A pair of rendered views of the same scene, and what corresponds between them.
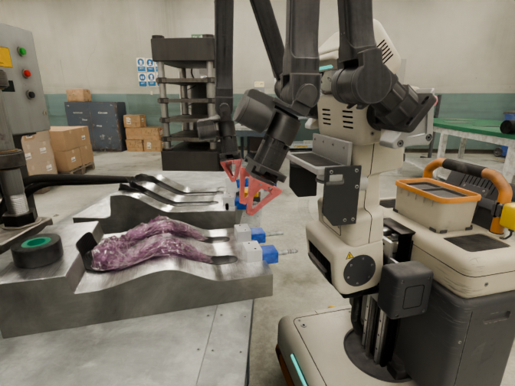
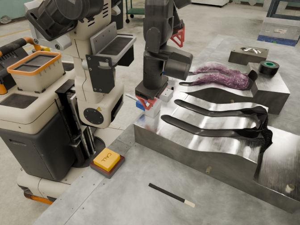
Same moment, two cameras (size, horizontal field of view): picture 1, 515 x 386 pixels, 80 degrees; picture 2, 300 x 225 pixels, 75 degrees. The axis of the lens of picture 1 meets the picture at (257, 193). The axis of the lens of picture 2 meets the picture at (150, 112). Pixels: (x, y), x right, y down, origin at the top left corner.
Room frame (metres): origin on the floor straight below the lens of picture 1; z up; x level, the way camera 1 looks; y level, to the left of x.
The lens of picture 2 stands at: (1.51, 0.33, 1.33)
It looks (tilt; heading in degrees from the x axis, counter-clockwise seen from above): 39 degrees down; 208
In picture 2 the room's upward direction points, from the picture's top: straight up
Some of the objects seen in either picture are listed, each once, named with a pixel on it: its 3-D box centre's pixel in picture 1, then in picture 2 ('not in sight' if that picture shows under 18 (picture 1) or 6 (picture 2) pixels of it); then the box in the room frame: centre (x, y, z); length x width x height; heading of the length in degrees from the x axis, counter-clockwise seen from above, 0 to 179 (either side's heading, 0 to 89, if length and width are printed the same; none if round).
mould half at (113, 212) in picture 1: (166, 202); (217, 131); (0.99, 0.31, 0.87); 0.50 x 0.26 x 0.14; 87
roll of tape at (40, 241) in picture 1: (37, 250); (268, 67); (0.54, 0.42, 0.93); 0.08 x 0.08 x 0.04
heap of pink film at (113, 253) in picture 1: (152, 240); (220, 74); (0.64, 0.24, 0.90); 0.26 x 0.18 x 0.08; 104
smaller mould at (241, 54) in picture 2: not in sight; (248, 55); (0.19, 0.33, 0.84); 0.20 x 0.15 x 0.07; 87
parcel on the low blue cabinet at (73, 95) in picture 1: (79, 95); not in sight; (7.36, 4.06, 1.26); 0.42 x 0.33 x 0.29; 85
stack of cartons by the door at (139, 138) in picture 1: (145, 132); not in sight; (7.33, 2.64, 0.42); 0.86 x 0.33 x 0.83; 85
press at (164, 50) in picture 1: (199, 108); not in sight; (5.55, 1.00, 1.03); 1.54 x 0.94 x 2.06; 175
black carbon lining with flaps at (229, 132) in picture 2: (168, 189); (216, 117); (0.98, 0.29, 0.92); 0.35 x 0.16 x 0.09; 87
